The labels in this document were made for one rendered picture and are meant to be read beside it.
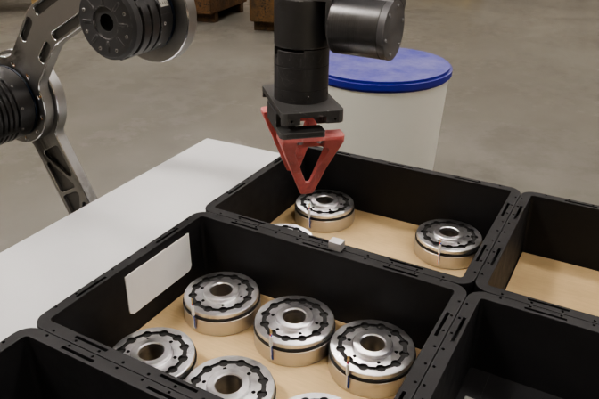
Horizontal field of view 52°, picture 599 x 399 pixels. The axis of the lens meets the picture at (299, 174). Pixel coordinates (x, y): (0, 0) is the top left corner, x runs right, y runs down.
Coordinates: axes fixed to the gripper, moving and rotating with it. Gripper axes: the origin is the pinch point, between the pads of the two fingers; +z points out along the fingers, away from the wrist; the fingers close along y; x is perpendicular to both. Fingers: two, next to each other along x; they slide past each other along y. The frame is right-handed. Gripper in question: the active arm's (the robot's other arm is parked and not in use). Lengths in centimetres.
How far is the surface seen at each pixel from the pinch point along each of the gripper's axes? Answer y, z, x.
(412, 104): 143, 44, -81
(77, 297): 1.8, 13.9, 25.6
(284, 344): -3.9, 20.3, 2.5
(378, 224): 25.7, 23.3, -20.9
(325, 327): -2.2, 20.2, -3.2
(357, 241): 21.3, 23.4, -15.7
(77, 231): 60, 37, 32
